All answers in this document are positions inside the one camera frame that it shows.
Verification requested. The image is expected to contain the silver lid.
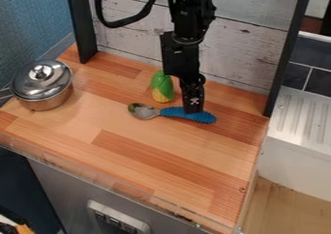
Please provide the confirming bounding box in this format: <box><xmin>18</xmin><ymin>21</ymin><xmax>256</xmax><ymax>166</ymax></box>
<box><xmin>10</xmin><ymin>58</ymin><xmax>75</xmax><ymax>101</ymax></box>

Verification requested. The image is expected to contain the white toy kitchen unit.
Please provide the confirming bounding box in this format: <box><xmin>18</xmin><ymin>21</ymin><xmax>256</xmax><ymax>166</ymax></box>
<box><xmin>256</xmin><ymin>30</ymin><xmax>331</xmax><ymax>203</ymax></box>

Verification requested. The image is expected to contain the black cable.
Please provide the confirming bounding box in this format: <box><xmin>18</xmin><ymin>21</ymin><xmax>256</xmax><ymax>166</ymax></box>
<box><xmin>93</xmin><ymin>0</ymin><xmax>162</xmax><ymax>29</ymax></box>

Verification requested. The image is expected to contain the blue handled silver spoon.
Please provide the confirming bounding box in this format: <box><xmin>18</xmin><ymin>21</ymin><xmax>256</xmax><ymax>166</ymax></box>
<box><xmin>126</xmin><ymin>102</ymin><xmax>219</xmax><ymax>125</ymax></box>

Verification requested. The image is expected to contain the silver pot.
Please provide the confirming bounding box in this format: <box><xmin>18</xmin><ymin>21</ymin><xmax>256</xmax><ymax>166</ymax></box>
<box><xmin>10</xmin><ymin>81</ymin><xmax>75</xmax><ymax>112</ymax></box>

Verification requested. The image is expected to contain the black frame post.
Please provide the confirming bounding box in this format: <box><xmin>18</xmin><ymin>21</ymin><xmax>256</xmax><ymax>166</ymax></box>
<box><xmin>262</xmin><ymin>0</ymin><xmax>315</xmax><ymax>118</ymax></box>
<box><xmin>63</xmin><ymin>0</ymin><xmax>100</xmax><ymax>65</ymax></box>

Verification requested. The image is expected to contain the green and yellow toy corn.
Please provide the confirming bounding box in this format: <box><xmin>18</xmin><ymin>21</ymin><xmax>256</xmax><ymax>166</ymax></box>
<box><xmin>149</xmin><ymin>70</ymin><xmax>176</xmax><ymax>103</ymax></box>

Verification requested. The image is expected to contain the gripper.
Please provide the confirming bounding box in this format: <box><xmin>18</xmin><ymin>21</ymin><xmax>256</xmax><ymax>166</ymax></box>
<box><xmin>159</xmin><ymin>31</ymin><xmax>207</xmax><ymax>115</ymax></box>

